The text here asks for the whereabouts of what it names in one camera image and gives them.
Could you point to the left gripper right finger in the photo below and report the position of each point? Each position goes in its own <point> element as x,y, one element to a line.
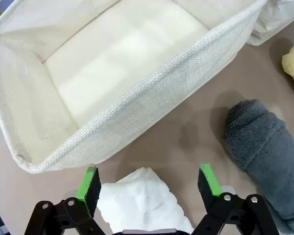
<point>208,186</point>

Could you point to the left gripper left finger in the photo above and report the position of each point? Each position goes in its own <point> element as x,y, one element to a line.
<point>88,188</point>

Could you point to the white towel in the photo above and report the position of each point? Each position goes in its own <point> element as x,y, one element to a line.
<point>137,200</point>

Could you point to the grey rolled towel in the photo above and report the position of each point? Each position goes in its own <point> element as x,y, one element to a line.
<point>264,147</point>

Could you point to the cream fabric basket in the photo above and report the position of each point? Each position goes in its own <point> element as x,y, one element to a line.
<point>267,24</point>
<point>112,73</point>

